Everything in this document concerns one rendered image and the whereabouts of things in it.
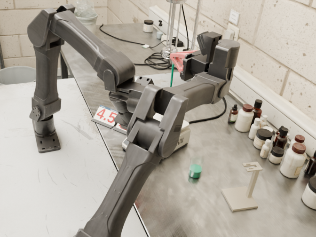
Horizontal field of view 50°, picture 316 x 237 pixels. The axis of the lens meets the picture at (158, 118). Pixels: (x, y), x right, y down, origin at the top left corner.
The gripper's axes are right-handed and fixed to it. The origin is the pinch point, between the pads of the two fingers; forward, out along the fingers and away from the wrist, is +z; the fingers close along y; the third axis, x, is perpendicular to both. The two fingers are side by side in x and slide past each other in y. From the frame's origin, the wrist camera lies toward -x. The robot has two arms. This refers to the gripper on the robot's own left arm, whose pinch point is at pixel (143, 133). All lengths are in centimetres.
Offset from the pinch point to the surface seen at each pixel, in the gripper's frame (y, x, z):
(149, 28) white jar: 71, -89, 49
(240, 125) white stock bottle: -16.4, -28.1, 28.0
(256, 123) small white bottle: -22.4, -28.7, 24.5
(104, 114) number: 26.2, -6.6, 10.4
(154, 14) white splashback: 74, -102, 49
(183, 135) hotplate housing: -5.6, -9.7, 12.5
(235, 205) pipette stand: -30.2, 5.6, 13.8
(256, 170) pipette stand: -33.4, -3.0, 5.9
